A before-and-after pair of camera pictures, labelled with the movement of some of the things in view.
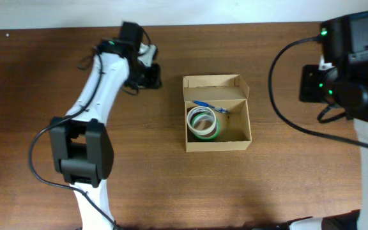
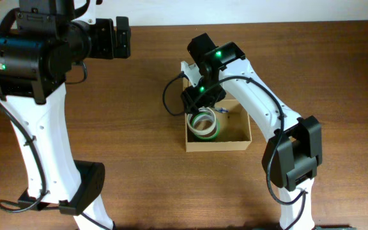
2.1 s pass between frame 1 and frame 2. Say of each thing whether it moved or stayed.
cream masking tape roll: stayed
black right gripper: moved
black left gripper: moved
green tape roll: stayed
